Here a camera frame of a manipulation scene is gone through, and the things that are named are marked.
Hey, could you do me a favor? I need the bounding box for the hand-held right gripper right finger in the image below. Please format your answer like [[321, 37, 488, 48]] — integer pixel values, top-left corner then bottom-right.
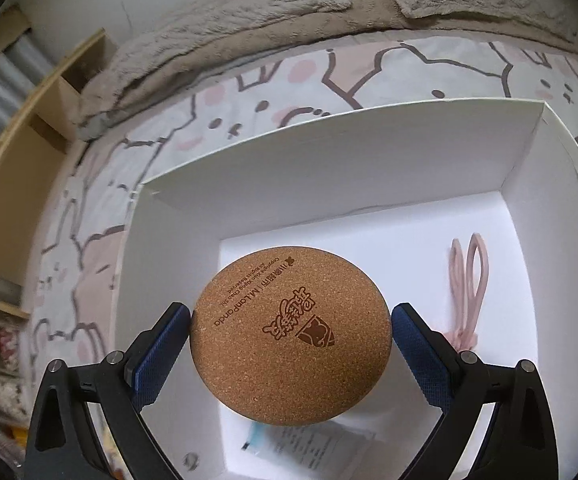
[[391, 302, 554, 480]]

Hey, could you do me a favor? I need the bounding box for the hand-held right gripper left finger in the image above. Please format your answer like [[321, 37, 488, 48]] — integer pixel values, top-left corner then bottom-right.
[[24, 301, 192, 480]]

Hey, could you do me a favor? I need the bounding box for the pink looped cord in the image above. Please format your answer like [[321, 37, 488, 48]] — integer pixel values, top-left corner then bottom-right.
[[441, 232, 492, 356]]

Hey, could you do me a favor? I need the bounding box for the printed cork coaster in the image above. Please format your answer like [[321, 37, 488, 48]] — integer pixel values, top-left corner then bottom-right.
[[189, 246, 395, 427]]

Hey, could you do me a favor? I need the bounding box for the blue white sachet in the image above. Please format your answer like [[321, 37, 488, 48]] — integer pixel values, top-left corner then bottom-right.
[[241, 421, 377, 467]]

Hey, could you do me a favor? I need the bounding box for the white cardboard box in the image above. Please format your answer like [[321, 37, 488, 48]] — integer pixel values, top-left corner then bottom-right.
[[116, 100, 578, 480]]

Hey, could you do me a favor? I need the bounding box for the wooden shelf unit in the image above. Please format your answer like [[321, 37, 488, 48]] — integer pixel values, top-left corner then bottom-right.
[[0, 5, 115, 321]]

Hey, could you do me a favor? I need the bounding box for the long grey textured pillow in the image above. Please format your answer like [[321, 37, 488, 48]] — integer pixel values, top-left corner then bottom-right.
[[74, 0, 355, 141]]

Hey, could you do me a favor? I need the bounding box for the beige fleece blanket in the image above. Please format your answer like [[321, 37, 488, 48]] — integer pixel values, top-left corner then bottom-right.
[[339, 0, 578, 56]]

